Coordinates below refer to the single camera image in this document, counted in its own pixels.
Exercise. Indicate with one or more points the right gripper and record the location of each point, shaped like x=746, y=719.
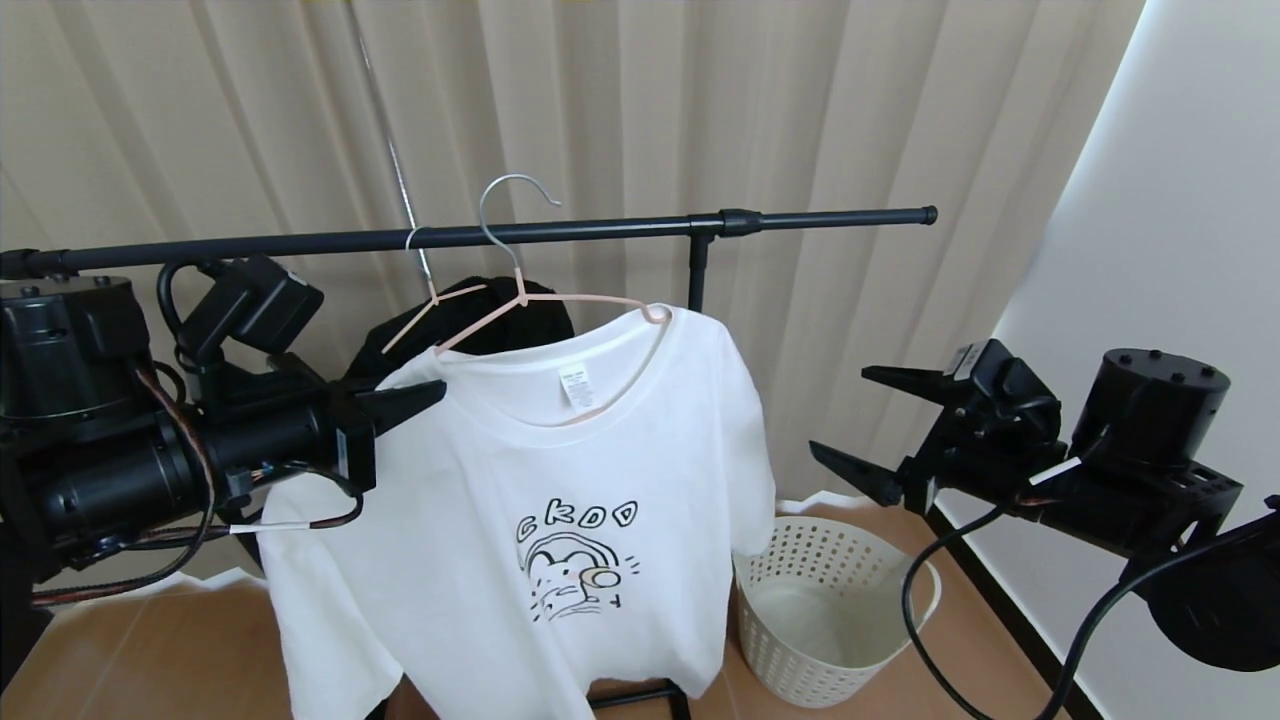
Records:
x=975, y=460

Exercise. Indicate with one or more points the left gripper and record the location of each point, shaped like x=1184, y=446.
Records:
x=250, y=445

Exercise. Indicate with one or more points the pink clothes hanger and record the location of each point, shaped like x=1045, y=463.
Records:
x=410, y=325
x=600, y=298

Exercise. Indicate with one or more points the black shorts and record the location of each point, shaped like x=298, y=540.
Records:
x=540, y=325

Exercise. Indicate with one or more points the white garment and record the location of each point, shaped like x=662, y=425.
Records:
x=600, y=450

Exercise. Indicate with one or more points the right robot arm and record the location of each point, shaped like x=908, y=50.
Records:
x=1150, y=410

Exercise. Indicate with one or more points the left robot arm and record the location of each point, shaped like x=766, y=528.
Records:
x=60, y=340

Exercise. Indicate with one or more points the black clothes rack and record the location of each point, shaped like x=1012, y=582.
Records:
x=800, y=217

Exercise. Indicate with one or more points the white laundry basket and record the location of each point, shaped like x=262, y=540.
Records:
x=800, y=650

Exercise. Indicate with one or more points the beige curtain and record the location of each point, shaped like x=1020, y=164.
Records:
x=700, y=100

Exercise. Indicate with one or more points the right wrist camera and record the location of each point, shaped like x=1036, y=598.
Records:
x=1010, y=385

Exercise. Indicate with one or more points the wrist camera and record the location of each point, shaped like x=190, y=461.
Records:
x=1010, y=385
x=260, y=300

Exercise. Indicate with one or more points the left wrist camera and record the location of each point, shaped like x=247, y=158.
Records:
x=260, y=300

